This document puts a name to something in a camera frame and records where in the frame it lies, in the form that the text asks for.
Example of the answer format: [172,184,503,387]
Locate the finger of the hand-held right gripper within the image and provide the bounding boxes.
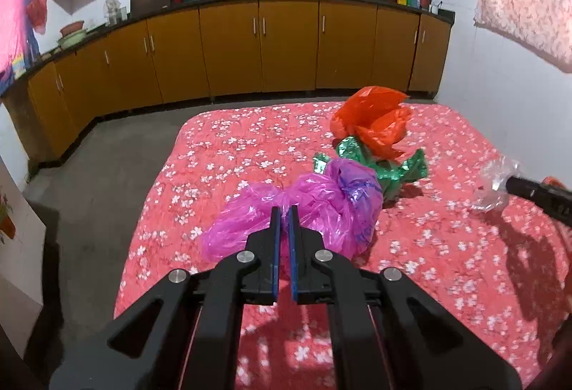
[505,175,572,223]

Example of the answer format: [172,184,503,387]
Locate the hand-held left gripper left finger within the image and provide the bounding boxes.
[48,206,281,390]

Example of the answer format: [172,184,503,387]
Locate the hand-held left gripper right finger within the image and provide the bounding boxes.
[288,206,521,390]

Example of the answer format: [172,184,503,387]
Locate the clear crinkled plastic wrap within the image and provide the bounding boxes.
[474,156,523,212]

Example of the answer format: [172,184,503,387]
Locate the magenta plastic bag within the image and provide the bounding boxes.
[201,158,384,263]

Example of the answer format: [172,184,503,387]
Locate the red floral blanket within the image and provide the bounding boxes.
[114,101,572,390]

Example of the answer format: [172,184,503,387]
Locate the green plastic bag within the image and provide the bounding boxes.
[313,136,429,200]

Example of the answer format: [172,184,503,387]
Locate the orange plastic bag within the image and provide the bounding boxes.
[330,86,413,161]

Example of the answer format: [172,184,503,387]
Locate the wooden lower kitchen cabinets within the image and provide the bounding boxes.
[2,0,454,169]

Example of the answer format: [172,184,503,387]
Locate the white cabinet with flower sticker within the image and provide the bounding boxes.
[0,157,48,328]

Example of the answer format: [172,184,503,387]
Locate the clear glass jar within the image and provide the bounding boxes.
[104,0,125,26]

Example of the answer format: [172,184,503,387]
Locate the red hanging plastic bag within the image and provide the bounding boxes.
[26,0,48,35]

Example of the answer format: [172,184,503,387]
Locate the pink curtain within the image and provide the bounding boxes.
[0,0,39,91]

